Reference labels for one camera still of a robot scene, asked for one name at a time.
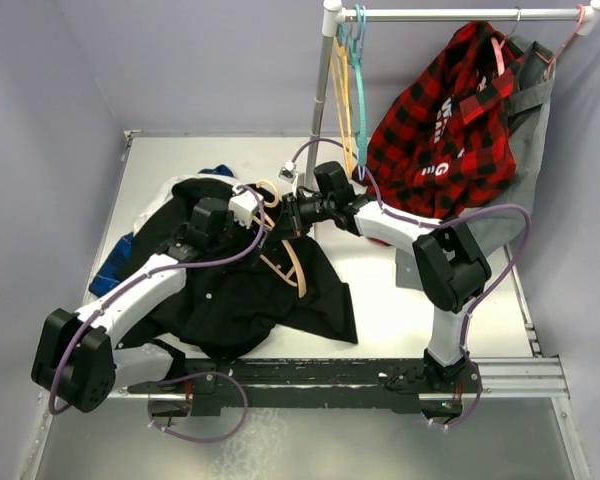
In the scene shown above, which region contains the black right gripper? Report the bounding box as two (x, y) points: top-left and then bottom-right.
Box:
(270, 191), (336, 241)

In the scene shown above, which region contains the black button shirt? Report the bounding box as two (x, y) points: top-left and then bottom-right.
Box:
(115, 178), (358, 359)

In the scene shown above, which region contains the beige wooden hanger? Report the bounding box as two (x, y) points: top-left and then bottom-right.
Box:
(241, 178), (309, 300)

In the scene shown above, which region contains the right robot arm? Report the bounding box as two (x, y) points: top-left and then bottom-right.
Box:
(270, 161), (491, 391)

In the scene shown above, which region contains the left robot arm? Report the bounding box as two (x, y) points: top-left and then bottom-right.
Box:
(31, 185), (265, 416)

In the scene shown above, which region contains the white shirt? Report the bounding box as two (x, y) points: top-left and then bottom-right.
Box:
(132, 173), (238, 235)

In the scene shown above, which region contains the red black plaid shirt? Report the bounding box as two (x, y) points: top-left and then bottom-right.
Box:
(354, 21), (525, 220)

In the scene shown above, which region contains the yellow hanger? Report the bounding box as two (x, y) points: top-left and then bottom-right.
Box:
(330, 36), (356, 178)

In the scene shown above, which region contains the teal hanger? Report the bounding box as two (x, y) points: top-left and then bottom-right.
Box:
(336, 4), (368, 180)

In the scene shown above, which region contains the grey shirt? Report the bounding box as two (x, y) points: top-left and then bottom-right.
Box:
(394, 35), (557, 291)

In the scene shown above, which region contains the pink hanger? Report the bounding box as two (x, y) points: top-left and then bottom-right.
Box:
(477, 36), (505, 92)
(536, 4), (586, 81)

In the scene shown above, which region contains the blue garment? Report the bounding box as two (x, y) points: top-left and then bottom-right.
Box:
(88, 164), (236, 297)

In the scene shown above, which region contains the metal clothes rack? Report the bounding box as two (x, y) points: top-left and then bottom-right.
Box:
(297, 0), (600, 241)

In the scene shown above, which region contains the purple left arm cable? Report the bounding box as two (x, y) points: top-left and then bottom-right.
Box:
(47, 182), (268, 417)

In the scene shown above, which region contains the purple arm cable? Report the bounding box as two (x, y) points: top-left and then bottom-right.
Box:
(287, 137), (533, 351)
(47, 182), (268, 417)

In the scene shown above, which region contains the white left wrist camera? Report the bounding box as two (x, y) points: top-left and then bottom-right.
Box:
(228, 184), (264, 229)

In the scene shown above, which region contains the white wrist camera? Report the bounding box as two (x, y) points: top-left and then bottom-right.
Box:
(228, 184), (264, 229)
(278, 161), (305, 184)

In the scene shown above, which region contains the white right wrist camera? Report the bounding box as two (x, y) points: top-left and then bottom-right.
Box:
(278, 161), (305, 184)

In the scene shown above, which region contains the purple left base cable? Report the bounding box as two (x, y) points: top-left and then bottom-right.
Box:
(146, 369), (251, 443)

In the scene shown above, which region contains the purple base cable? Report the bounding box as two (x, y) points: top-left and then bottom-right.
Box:
(426, 349), (484, 433)
(146, 369), (251, 443)

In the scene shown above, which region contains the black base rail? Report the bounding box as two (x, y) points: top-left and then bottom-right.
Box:
(128, 358), (480, 419)

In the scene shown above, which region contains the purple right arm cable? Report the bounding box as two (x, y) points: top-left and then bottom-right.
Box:
(287, 137), (533, 351)

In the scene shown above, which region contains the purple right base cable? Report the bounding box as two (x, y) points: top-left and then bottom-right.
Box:
(426, 349), (484, 433)

